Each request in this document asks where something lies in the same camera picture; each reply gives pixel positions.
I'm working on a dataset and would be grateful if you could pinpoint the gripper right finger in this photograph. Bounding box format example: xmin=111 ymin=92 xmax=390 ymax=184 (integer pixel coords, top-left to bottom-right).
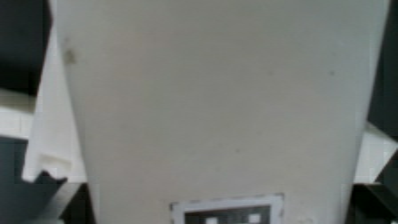
xmin=345 ymin=183 xmax=398 ymax=224

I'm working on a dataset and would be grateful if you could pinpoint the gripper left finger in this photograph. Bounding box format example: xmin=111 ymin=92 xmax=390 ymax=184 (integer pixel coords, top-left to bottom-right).
xmin=0 ymin=169 xmax=97 ymax=224

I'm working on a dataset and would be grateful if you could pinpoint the white cabinet body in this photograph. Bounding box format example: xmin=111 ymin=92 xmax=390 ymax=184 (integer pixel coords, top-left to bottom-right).
xmin=22 ymin=28 xmax=398 ymax=183

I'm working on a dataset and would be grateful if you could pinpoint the white cabinet top block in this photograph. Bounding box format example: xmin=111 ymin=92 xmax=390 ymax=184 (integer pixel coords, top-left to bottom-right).
xmin=54 ymin=0 xmax=390 ymax=224

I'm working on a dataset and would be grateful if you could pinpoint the white workspace border frame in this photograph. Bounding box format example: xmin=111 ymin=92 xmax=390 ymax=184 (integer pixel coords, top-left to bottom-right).
xmin=0 ymin=88 xmax=36 ymax=139

